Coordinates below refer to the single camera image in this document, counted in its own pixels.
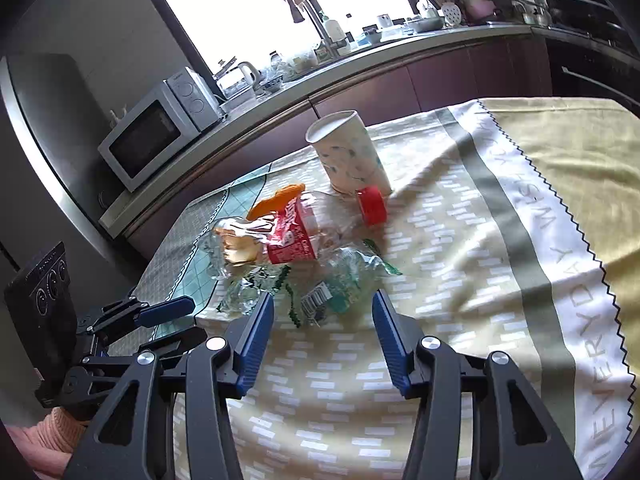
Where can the glass kettle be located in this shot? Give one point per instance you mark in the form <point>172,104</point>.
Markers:
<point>240,76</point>

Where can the white paper cup blue print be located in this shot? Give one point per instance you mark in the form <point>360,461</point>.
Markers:
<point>350,155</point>

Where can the white mug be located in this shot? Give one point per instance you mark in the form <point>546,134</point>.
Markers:
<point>384,20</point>

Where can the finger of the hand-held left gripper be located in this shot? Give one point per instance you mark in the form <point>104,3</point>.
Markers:
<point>185,340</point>
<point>165,310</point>

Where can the orange peel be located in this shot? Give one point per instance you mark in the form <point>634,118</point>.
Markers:
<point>280,197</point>

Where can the crushed clear bottle green label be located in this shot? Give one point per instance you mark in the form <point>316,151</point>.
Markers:
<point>345,275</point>

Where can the white dotted trivet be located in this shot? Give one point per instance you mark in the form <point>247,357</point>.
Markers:
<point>451,14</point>

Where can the pink pot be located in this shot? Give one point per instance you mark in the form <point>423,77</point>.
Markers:
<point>481,7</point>

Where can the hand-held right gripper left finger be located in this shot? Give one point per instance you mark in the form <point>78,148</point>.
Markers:
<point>255,347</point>

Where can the small patterned bowl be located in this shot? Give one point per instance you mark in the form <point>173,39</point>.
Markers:
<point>273,84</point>

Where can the patterned yellow green tablecloth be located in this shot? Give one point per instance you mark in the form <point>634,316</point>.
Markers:
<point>475,285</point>

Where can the kitchen window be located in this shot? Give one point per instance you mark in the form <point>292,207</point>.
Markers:
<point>250,5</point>

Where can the white microwave oven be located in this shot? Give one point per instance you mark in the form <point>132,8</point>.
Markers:
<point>150,130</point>

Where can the white soap bottle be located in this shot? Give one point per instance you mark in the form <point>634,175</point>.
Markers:
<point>332,29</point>

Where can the clear glass bowl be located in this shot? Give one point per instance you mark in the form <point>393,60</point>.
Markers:
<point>239,95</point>

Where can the clear bottle red label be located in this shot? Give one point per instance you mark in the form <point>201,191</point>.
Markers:
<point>295,237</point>

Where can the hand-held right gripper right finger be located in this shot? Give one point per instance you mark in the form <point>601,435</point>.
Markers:
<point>390,347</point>

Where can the small white ornament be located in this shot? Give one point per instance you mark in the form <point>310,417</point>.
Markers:
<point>116,115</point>

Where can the metal kitchen faucet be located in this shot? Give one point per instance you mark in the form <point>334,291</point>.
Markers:
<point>320,25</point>

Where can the pink cloth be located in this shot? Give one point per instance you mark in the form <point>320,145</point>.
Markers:
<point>296,2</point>

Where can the grey refrigerator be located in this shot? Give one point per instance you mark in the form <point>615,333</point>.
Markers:
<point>45,125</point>

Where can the black integrated stove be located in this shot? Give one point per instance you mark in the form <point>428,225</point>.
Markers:
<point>590,20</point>

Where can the small steel kettle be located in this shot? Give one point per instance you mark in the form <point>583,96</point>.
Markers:
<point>532,12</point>

